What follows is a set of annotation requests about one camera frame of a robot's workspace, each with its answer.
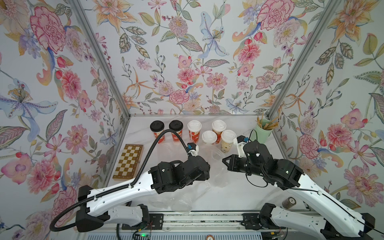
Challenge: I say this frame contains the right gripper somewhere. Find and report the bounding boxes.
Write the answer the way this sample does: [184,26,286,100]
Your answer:
[222,155,267,181]

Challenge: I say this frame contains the wooden stir sticks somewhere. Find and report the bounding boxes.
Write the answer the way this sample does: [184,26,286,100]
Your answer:
[257,115,279,131]

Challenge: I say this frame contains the wooden chessboard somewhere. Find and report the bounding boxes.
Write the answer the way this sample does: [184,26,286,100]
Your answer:
[113,144,144,181]

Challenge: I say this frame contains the white lid red back cup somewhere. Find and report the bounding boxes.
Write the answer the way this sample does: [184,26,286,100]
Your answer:
[212,120,227,144]

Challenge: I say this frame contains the clear plastic bag pile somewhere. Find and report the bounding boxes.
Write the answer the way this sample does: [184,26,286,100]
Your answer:
[142,182,219,214]

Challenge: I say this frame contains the black lid red cup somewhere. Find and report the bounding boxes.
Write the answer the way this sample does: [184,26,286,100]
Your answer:
[169,120,184,142]
[150,120,165,138]

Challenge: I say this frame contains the clear plastic carrier bag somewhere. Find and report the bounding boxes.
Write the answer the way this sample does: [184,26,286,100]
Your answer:
[191,144,230,195]

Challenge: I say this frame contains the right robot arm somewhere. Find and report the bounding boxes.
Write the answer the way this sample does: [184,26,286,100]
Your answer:
[222,141,376,240]

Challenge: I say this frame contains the black corrugated cable conduit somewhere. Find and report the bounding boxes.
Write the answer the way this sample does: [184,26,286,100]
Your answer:
[49,128,190,232]

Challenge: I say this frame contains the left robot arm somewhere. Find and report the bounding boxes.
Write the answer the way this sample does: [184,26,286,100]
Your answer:
[75,156,211,233]

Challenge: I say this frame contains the white lid red cup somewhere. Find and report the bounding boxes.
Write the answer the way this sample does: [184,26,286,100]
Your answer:
[188,120,202,144]
[212,120,227,144]

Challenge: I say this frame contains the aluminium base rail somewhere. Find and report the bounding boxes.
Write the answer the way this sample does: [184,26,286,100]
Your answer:
[76,208,327,233]

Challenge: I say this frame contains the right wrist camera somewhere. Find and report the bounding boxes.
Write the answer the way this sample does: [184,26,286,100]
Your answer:
[233,135,249,158]

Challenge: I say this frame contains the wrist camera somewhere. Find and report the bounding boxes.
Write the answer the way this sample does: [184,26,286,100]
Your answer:
[233,135,249,158]
[187,143,199,157]

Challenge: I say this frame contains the white lid floral cup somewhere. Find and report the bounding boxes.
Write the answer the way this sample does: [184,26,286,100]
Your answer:
[202,131,217,145]

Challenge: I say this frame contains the white lid beige cup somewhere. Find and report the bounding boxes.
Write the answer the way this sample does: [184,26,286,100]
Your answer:
[221,130,237,153]

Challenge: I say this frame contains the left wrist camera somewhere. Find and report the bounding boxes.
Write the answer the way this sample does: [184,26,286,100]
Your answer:
[187,143,199,157]

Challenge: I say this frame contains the green cup holder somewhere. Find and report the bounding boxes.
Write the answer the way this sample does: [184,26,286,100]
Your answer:
[250,125,272,144]

